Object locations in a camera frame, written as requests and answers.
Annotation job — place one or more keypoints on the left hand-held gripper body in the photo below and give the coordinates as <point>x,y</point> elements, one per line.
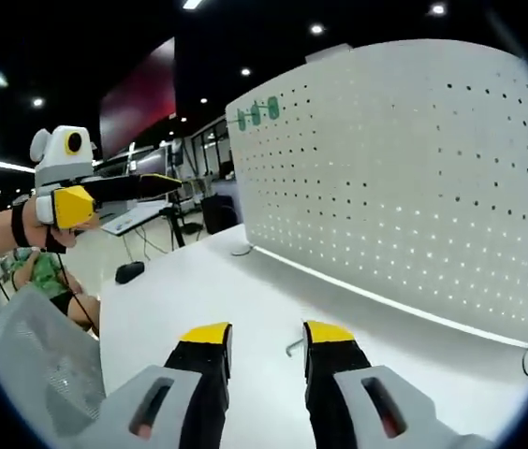
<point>55,159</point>

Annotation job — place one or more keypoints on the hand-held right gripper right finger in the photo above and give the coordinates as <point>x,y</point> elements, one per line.
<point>339,383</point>

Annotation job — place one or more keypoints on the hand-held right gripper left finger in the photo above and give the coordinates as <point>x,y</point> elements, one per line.
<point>198,388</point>

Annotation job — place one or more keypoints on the green hook assembly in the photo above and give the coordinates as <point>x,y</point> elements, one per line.
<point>241,120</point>
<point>272,108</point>
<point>255,115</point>
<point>294,346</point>

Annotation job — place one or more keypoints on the white perforated mounting plate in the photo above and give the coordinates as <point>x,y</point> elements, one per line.
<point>385,196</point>

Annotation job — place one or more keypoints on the person's left hand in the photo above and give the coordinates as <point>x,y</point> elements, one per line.
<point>39,234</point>

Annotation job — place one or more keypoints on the black tripod pole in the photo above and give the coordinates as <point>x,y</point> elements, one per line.
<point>177,229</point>

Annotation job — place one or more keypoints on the small black case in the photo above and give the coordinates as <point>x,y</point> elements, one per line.
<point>129,272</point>

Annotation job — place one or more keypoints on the black office chair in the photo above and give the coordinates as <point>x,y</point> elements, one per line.
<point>219,215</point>

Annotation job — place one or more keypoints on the grey mesh chair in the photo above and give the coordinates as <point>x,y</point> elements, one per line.
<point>44,355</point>

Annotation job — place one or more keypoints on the group of ceiling spotlights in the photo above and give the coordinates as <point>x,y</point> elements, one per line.
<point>245,71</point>

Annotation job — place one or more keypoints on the large red wall screen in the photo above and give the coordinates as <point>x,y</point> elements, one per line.
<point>142,93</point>

